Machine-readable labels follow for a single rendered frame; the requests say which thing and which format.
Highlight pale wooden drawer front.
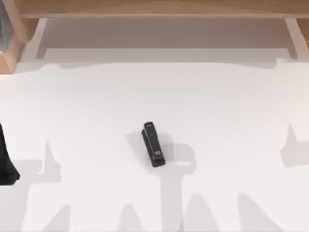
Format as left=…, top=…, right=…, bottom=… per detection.
left=18, top=0, right=309, bottom=19

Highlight wooden cupboard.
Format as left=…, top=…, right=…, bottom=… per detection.
left=0, top=0, right=40, bottom=74

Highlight black stapler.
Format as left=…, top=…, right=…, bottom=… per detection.
left=141, top=121, right=167, bottom=168

